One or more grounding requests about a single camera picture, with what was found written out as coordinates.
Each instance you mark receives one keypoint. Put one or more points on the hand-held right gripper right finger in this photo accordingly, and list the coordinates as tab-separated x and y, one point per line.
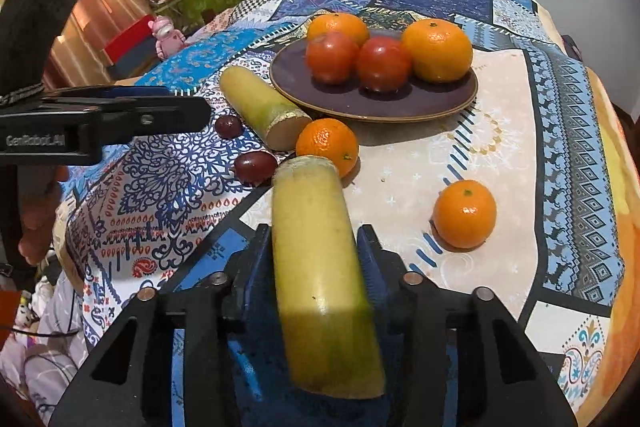
370	267

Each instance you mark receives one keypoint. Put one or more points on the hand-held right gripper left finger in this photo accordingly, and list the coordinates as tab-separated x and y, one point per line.
260	267

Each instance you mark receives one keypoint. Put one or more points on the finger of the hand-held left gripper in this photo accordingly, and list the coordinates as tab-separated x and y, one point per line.
150	117
135	92

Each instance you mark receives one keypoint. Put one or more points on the long green sugarcane piece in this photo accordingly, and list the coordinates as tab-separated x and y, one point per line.
320	267

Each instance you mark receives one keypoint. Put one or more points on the person's left hand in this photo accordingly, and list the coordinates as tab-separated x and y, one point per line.
42	227

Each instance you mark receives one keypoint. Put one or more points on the red box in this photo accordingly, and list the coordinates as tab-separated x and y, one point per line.
131	38

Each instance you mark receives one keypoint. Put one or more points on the pink toy figure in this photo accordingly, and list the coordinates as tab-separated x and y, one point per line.
167	38

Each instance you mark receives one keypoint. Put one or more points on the dark purple grape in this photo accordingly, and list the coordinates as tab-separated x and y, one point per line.
255	167
229	127

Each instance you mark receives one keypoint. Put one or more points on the short green sugarcane piece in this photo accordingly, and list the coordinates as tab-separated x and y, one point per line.
255	102

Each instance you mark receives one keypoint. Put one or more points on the small orange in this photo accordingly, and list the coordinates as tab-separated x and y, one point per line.
327	144
465	214

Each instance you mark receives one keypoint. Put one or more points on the green patterned box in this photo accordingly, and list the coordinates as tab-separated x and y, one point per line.
202	2

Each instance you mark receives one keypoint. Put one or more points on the dark purple round plate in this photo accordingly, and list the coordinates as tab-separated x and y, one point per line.
430	99

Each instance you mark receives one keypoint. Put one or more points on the red tomato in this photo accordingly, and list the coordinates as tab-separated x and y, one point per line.
331	57
384	64

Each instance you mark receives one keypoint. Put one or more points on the blue patchwork printed tablecloth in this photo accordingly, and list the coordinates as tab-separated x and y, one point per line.
500	117

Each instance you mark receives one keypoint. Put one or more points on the large orange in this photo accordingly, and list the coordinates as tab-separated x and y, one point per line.
437	49

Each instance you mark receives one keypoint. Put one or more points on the pale floral bedding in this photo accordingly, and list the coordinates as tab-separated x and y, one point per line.
45	372

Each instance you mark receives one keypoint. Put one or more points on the orange yellow blanket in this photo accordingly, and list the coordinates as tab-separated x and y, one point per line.
622	207

